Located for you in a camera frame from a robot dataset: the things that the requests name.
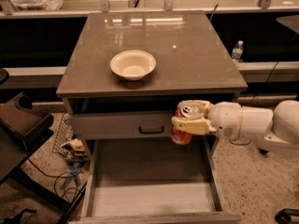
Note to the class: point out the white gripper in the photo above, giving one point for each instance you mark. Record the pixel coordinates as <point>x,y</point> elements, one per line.
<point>224,118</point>

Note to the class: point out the grey drawer cabinet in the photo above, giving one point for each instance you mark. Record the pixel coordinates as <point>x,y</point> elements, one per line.
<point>191,63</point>

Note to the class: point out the red coke can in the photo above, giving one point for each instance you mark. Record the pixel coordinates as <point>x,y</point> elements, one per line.
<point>177,136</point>

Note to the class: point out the dark brown chair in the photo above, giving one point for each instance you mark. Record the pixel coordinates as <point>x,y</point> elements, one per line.
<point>23,131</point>

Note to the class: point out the white bowl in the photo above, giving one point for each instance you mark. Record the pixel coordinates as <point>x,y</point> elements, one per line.
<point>132,64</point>

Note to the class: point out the black chair wheel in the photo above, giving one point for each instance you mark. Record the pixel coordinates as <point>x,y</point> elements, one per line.
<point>284,216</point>

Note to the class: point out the open middle drawer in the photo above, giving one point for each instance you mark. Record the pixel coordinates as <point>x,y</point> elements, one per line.
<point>153,181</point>

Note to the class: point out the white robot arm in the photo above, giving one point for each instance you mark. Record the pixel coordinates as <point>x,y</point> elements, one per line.
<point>271,130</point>

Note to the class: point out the black drawer handle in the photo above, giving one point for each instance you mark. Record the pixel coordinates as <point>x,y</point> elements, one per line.
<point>151,131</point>

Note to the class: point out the clear water bottle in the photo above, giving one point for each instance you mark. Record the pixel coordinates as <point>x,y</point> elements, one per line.
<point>237,51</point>

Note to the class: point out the closed top drawer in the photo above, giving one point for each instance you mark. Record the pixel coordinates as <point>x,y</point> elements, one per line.
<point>121,125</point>

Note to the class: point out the wire basket with clutter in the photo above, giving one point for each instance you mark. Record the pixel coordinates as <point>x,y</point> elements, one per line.
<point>66,143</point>

